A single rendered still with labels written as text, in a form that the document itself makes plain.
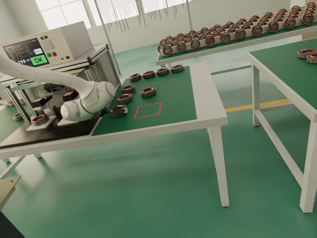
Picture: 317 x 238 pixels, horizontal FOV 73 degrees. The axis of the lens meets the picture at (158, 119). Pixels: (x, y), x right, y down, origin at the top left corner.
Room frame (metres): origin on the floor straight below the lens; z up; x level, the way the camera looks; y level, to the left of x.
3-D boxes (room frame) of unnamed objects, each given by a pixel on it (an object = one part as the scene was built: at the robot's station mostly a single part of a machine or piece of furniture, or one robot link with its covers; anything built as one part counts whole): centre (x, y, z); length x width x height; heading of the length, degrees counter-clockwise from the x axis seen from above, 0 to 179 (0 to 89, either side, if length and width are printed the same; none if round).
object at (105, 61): (1.71, 0.28, 0.91); 0.28 x 0.03 x 0.32; 168
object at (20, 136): (1.40, 0.68, 0.76); 0.64 x 0.47 x 0.02; 78
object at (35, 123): (1.41, 0.80, 0.80); 0.11 x 0.11 x 0.04
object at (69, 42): (1.70, 0.60, 1.22); 0.44 x 0.39 x 0.20; 78
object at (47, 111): (1.55, 0.77, 0.80); 0.08 x 0.05 x 0.06; 78
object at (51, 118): (1.41, 0.80, 0.78); 0.15 x 0.15 x 0.01; 78
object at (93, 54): (1.70, 0.61, 1.09); 0.68 x 0.44 x 0.05; 78
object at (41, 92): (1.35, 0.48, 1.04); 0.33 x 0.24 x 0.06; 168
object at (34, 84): (1.48, 0.66, 1.03); 0.62 x 0.01 x 0.03; 78
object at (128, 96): (1.45, 0.20, 0.77); 0.11 x 0.11 x 0.04
